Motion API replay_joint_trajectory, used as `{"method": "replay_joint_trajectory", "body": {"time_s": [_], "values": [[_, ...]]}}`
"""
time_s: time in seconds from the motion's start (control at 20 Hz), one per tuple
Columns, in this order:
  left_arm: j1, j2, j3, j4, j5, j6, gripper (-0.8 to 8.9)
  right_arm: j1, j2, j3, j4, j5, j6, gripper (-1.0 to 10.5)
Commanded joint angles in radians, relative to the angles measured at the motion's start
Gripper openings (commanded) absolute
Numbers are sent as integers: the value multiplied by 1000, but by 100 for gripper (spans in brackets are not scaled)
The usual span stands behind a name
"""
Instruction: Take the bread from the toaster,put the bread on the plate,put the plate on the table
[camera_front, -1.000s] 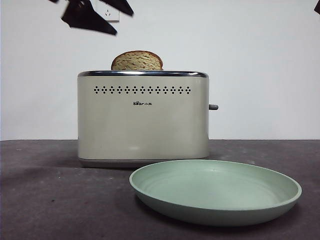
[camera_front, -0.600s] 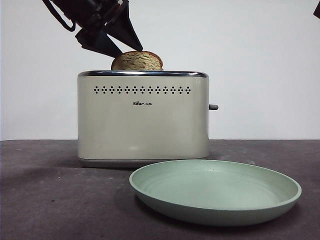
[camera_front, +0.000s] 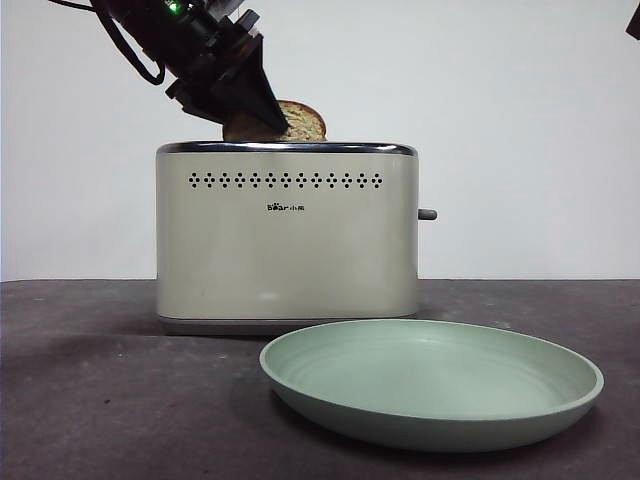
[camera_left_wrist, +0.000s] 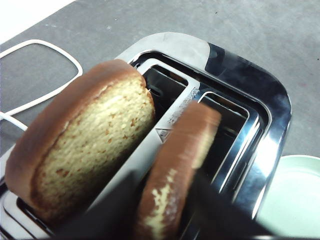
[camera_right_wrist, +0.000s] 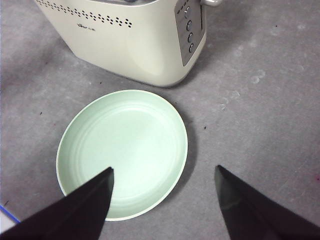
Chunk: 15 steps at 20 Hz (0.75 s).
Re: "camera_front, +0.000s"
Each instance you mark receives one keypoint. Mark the cream two-slot toaster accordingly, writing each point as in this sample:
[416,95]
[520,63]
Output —
[280,250]

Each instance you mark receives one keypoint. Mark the pale green round plate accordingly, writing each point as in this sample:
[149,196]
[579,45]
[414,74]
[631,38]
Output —
[430,400]

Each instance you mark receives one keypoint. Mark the toasted bread slice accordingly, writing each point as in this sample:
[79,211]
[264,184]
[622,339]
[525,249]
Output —
[305,122]

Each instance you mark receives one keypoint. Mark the grey toaster lever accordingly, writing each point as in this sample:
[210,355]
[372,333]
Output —
[427,215]

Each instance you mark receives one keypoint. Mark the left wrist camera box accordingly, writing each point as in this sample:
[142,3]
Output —
[227,7]

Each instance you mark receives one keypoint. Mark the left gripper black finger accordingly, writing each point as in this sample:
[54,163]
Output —
[200,102]
[255,90]

